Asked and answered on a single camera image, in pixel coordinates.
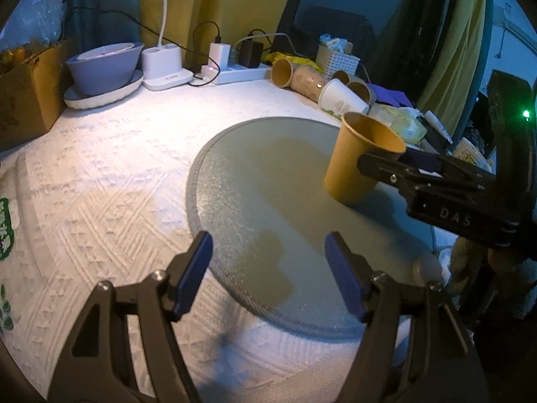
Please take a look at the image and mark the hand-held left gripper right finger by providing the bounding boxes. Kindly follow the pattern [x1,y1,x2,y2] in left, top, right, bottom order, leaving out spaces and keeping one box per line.
[325,232,489,403]

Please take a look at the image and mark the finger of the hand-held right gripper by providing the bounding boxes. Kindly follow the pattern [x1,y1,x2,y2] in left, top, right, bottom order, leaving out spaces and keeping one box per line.
[398,148,496,176]
[357,153,496,196]

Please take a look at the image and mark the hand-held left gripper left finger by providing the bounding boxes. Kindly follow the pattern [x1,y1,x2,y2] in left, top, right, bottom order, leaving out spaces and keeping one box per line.
[48,231,213,403]

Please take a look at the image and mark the brown paper cup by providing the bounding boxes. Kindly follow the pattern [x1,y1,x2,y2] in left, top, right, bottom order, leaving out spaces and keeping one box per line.
[347,81,377,106]
[331,69,365,89]
[324,111,407,206]
[271,58,293,89]

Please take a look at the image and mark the white paper cup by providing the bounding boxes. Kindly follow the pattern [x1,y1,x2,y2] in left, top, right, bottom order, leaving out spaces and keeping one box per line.
[318,79,370,117]

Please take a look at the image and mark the patterned paper cup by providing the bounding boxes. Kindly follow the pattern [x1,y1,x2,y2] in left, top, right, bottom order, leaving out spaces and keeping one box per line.
[290,66,330,102]

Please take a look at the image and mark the white tube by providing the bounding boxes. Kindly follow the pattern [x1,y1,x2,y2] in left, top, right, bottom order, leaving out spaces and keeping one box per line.
[424,110,454,144]

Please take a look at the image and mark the pale tissue packet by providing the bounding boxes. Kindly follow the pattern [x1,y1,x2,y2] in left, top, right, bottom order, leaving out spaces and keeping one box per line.
[368,103,428,144]

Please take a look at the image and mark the purple cloth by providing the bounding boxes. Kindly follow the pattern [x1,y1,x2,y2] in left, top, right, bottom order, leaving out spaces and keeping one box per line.
[369,84,414,108]

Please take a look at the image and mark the round grey glass mat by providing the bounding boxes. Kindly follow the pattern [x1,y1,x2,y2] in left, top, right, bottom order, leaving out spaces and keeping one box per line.
[186,117,439,342]

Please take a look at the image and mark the white woven basket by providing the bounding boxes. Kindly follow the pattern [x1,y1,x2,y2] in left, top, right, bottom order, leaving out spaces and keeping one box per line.
[315,44,361,81]

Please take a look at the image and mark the yellow curtain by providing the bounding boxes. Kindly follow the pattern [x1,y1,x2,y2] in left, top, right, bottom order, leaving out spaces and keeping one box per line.
[415,0,491,114]

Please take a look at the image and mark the white textured table cloth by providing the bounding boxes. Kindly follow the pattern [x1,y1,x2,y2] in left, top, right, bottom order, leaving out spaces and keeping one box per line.
[0,76,445,403]

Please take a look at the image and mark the yellow plastic bag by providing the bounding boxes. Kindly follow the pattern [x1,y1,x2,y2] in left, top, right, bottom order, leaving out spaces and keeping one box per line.
[264,51,320,73]

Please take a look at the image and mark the white power strip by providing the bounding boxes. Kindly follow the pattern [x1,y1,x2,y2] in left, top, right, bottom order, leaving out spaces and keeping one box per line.
[201,62,272,85]

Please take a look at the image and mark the black power adapter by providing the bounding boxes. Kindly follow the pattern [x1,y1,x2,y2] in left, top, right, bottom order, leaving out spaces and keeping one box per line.
[240,41,264,69]

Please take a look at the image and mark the green sticker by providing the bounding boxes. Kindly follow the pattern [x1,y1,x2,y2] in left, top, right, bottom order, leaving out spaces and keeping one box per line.
[0,197,19,262]
[0,284,15,333]

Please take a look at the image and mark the white plate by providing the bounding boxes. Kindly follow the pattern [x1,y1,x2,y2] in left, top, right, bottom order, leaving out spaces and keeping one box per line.
[64,69,144,110]

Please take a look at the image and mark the white charger plug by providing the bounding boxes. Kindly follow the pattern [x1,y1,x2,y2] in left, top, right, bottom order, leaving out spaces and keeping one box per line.
[210,42,231,69]

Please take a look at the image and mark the grey bowl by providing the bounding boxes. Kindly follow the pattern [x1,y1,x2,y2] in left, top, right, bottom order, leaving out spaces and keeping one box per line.
[66,42,144,96]

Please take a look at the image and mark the cardboard box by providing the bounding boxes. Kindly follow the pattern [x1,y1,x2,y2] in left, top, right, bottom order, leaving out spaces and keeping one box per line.
[0,40,80,152]

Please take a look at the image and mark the clear plastic bag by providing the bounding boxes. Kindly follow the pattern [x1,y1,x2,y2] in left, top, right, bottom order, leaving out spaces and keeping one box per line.
[0,0,68,51]

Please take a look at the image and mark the white cable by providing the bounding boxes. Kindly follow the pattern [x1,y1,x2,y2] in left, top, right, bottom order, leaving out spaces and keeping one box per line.
[234,32,297,53]

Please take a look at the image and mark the black cable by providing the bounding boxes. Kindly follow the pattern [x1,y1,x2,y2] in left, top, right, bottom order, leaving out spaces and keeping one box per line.
[67,6,222,87]

